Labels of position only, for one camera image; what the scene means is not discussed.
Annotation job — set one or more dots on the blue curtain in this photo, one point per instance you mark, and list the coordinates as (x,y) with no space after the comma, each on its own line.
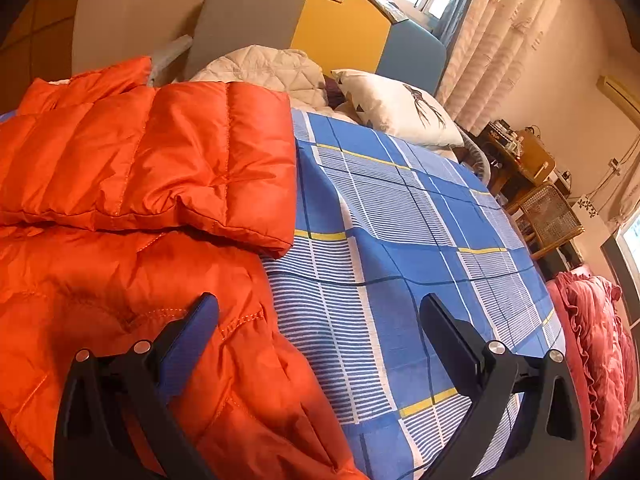
(462,5)

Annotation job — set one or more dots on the blue plaid bed sheet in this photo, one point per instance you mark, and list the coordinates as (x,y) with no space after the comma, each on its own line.
(400,240)

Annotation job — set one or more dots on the orange down jacket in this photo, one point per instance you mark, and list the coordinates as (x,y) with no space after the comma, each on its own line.
(125,160)

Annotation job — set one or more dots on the grey woven basket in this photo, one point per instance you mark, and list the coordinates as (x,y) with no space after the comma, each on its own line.
(477,160)

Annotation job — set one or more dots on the flower wall sticker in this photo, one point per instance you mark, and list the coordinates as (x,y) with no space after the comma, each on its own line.
(587,207)

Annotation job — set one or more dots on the beige patterned curtain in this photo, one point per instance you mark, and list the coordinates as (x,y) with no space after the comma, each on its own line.
(505,35)

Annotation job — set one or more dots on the cluttered wooden desk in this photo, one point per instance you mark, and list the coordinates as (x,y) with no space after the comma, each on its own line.
(520,160)

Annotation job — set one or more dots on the dark maroon cloth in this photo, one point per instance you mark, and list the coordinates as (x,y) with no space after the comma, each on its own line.
(334,92)

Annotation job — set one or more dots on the white pillow with deer print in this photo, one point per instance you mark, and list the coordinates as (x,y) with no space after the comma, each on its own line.
(390,105)

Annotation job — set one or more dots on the red ruffled blanket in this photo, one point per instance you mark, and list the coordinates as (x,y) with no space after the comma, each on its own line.
(595,340)

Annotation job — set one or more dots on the monitor screen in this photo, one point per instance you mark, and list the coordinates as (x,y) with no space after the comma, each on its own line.
(627,255)

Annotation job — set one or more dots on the grey yellow blue headboard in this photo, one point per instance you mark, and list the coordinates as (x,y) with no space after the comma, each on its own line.
(340,35)

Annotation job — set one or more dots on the beige quilted blanket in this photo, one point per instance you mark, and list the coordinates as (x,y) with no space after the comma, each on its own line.
(260,67)

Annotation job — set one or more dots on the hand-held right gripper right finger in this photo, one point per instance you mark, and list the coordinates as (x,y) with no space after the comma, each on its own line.
(450,340)

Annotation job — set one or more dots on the rattan chair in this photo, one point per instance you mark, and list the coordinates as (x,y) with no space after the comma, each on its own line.
(550,215)

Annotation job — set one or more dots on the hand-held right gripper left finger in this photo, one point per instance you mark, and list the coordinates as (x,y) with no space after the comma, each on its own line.
(197,327)

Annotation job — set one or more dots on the wall air conditioner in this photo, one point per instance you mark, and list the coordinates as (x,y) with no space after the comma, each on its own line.
(622,91)

